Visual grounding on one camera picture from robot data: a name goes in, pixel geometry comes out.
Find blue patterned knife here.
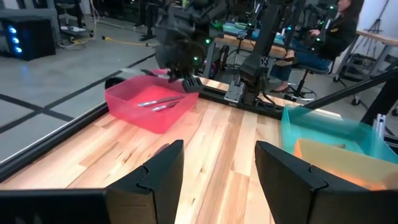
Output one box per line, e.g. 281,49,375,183
139,68,175,79

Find black aluminium table frame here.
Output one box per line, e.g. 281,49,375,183
0,67,398,183

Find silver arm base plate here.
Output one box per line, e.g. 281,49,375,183
223,80,246,103

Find white table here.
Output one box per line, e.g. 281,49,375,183
334,29,398,83

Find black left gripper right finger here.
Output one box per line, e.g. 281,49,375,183
254,140,398,224

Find computer tower with blue lights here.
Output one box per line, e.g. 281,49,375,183
0,17,57,62

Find cluttered wooden workbench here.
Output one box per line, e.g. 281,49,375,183
214,21,289,60

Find red plastic bin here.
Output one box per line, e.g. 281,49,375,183
104,68,200,134

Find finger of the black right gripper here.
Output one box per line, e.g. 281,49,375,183
169,69,188,83
180,75,205,94

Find blue patterned fork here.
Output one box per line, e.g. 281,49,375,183
151,101,180,113

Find silver utensils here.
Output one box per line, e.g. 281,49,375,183
137,95,185,108

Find yellow extension cable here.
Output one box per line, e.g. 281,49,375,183
102,35,156,48

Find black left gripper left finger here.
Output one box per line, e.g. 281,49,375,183
0,139,185,224

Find teal plastic bin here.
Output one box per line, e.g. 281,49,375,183
280,105,398,164

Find black swivel stool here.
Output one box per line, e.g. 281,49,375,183
285,60,338,103

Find person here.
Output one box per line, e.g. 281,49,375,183
269,0,365,93

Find orange plastic bin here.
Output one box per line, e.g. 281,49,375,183
294,138,398,191

